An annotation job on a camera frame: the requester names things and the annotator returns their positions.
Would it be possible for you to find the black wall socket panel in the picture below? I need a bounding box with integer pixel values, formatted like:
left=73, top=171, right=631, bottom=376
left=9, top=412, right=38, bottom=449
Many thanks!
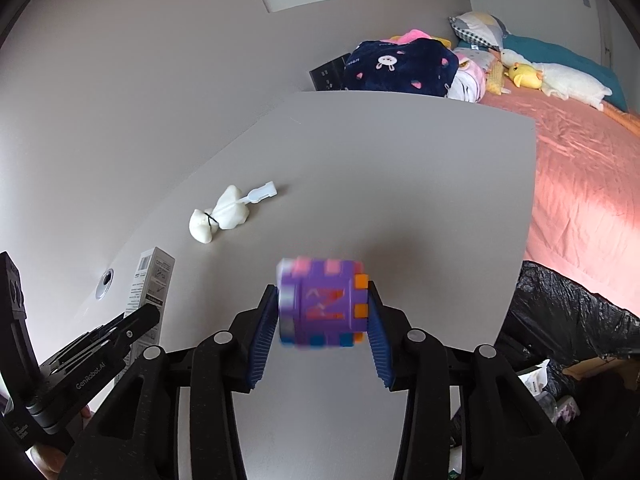
left=309, top=53, right=349, bottom=91

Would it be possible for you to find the white goose plush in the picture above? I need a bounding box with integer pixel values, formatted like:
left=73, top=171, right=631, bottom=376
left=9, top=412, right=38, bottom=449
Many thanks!
left=500, top=49, right=612, bottom=112

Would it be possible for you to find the yellow striped plush toy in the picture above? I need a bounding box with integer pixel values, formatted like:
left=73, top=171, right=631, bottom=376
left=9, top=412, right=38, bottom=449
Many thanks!
left=486, top=60, right=504, bottom=96

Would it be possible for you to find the patterned grey pillow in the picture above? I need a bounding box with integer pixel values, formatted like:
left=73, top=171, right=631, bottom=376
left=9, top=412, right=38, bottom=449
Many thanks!
left=448, top=11, right=509, bottom=51

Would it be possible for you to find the navy blue fleece clothing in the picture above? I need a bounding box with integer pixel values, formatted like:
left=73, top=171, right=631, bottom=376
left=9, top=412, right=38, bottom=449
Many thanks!
left=343, top=38, right=459, bottom=98

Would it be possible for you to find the black trash bag bin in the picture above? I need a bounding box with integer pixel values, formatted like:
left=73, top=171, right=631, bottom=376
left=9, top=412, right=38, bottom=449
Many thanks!
left=496, top=261, right=639, bottom=479

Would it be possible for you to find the pink bed sheet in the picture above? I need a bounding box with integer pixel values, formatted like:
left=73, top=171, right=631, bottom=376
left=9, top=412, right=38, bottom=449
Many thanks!
left=482, top=88, right=639, bottom=313

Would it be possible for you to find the yellow duck plush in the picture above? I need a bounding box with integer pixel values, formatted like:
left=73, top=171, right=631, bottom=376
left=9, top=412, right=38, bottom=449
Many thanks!
left=506, top=63, right=544, bottom=90

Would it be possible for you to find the pink white clothing pile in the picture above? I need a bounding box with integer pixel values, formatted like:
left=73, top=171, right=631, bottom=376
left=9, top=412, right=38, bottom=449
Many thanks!
left=386, top=29, right=486, bottom=103

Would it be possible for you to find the person's left hand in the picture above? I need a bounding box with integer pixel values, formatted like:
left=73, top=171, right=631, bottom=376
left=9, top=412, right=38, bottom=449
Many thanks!
left=29, top=404, right=94, bottom=479

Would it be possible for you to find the white rectangular carton box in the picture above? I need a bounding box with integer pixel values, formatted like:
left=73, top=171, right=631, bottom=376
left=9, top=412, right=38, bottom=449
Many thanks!
left=125, top=247, right=175, bottom=365

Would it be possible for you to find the silver desk cable grommet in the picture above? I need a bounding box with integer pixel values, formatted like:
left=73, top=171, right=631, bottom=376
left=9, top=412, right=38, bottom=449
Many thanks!
left=94, top=268, right=115, bottom=301

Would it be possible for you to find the purple foam puzzle cube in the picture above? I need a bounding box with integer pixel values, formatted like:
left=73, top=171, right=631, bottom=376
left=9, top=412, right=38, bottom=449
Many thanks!
left=277, top=257, right=369, bottom=348

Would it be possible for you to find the white plush toy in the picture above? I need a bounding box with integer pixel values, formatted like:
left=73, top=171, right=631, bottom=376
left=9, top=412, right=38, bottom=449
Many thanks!
left=188, top=181, right=278, bottom=244

